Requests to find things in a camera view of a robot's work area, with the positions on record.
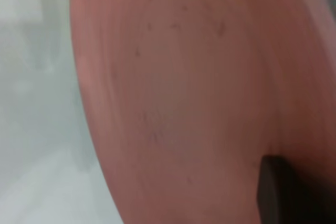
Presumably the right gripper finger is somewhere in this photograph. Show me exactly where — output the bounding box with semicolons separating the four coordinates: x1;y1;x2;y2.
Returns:
256;155;336;224

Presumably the pink round plate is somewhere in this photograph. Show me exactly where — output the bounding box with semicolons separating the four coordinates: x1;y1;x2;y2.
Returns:
70;0;336;224

